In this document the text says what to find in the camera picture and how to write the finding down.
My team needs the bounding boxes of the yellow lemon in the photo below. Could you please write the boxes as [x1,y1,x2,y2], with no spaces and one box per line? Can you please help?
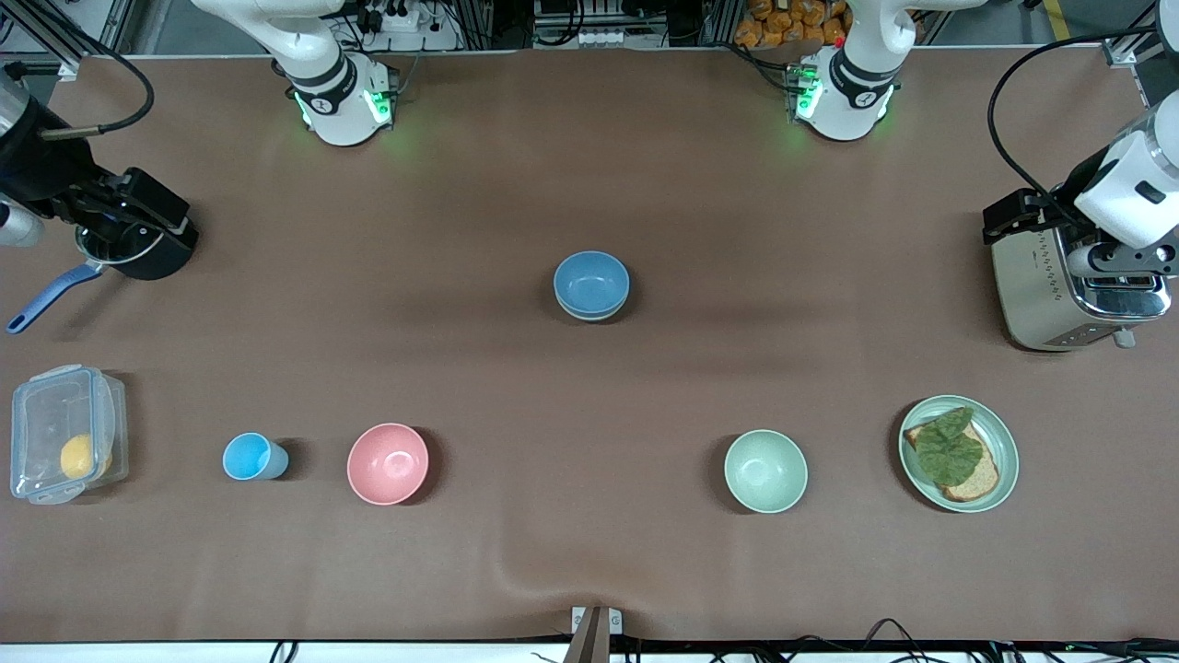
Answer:
[60,434,113,481]

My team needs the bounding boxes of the green lettuce leaf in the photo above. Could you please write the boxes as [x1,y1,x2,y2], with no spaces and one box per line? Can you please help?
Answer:
[916,406,985,487]

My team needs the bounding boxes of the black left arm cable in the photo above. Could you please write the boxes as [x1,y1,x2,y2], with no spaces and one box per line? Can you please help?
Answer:
[987,28,1163,222]

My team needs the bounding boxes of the black pot with blue handle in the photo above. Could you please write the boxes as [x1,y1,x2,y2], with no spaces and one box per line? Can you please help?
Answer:
[7,216,199,334]

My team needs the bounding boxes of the black looped floor cable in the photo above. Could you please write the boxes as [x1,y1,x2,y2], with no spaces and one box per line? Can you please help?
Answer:
[861,618,931,646]

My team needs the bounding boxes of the pale green bowl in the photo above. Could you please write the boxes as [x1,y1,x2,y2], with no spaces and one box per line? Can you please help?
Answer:
[555,293,630,322]
[724,429,809,514]

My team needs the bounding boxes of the orange packaged snacks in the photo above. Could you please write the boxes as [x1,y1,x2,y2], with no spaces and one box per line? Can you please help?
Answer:
[735,0,850,50]

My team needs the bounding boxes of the brown table cloth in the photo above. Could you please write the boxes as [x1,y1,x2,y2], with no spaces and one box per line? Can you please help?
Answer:
[0,46,1179,643]

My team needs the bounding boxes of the light blue cup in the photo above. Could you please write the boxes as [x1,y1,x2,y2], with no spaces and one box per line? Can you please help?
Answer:
[222,432,290,482]

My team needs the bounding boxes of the white power strip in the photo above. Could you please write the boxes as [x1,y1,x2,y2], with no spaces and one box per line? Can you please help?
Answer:
[355,0,434,33]

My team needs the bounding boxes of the grey metal bracket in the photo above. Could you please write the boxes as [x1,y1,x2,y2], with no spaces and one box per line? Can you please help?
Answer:
[571,606,624,636]

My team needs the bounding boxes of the blue bowl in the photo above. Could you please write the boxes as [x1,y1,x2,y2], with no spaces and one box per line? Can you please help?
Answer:
[554,250,631,314]

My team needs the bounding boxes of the pink bowl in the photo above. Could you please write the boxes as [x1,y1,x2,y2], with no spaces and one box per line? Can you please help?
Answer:
[346,423,430,506]

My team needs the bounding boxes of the clear plastic lidded container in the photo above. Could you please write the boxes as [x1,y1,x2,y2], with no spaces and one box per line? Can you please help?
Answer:
[9,365,130,506]

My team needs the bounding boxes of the glass lid with blue knob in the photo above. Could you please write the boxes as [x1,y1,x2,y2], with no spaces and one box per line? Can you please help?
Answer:
[76,223,148,267]

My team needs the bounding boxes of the brown bread slice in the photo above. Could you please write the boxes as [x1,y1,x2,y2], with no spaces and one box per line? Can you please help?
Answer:
[904,419,1001,503]

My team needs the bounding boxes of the aluminium frame profile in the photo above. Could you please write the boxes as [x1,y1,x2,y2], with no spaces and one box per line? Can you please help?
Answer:
[1105,28,1161,67]
[0,0,139,82]

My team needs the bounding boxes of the pale green plate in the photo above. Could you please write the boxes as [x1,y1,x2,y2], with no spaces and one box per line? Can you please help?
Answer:
[899,395,1021,514]

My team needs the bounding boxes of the beige chrome toaster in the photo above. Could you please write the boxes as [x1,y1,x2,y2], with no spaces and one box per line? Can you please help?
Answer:
[992,226,1173,353]

